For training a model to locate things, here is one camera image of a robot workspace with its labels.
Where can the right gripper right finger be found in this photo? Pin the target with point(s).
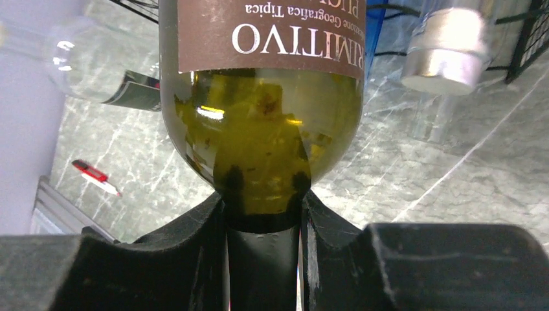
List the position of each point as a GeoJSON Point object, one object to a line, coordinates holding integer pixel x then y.
{"type": "Point", "coordinates": [418, 266]}

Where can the red pen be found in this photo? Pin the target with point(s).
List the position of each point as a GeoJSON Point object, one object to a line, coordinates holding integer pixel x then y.
{"type": "Point", "coordinates": [89, 170]}

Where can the blue square bottle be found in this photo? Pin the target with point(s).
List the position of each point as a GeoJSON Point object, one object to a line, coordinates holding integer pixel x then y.
{"type": "Point", "coordinates": [374, 23]}

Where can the clear bottle white cap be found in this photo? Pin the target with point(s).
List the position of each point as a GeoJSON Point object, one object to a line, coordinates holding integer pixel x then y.
{"type": "Point", "coordinates": [95, 62]}

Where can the black wire wine rack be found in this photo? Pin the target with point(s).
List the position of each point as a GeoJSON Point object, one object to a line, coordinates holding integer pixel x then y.
{"type": "Point", "coordinates": [531, 42]}

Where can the white pen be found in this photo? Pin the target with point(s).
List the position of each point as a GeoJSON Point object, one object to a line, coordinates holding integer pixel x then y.
{"type": "Point", "coordinates": [104, 185]}

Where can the green wine bottle label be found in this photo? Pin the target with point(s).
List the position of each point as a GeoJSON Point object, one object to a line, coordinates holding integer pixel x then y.
{"type": "Point", "coordinates": [262, 99]}

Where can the round clear bottle silver cap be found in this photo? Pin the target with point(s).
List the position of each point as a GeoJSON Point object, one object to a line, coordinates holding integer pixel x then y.
{"type": "Point", "coordinates": [456, 41]}

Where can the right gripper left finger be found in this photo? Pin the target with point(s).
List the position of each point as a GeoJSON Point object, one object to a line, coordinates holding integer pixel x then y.
{"type": "Point", "coordinates": [178, 266]}

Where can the clear glass bottle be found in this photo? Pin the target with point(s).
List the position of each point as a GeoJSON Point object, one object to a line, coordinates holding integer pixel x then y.
{"type": "Point", "coordinates": [432, 117]}

